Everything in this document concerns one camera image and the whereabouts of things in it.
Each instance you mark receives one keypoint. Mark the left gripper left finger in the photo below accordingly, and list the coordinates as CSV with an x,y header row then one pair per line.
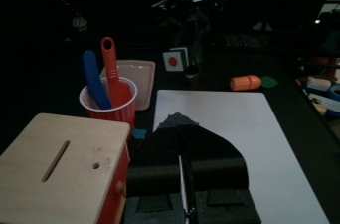
x,y
155,175

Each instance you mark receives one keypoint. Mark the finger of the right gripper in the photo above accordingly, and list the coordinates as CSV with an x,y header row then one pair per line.
x,y
197,45
181,30

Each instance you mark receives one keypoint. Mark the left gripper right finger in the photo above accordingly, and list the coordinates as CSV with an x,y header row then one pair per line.
x,y
217,175

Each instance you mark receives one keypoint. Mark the green toy sushi roll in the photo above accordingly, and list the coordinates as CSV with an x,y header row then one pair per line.
x,y
174,61

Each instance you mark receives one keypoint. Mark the white cutting board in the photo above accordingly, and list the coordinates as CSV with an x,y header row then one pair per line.
x,y
266,155

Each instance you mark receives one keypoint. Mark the small blue tape piece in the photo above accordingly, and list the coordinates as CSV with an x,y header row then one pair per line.
x,y
141,134

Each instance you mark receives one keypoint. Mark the orange toy cylinder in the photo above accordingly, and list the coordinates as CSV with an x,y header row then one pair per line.
x,y
245,82

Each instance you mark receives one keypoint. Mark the red plastic cup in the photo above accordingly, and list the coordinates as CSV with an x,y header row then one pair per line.
x,y
119,115

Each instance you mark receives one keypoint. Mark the wooden box with red drawer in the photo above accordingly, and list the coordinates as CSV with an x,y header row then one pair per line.
x,y
58,168

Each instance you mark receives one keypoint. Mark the blue plastic utensil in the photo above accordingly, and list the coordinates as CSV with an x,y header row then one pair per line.
x,y
95,78

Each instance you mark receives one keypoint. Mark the white and blue toy block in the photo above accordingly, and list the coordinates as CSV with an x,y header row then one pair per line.
x,y
319,83

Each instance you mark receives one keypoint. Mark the flat white and blue toy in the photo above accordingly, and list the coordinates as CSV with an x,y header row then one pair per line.
x,y
327,103

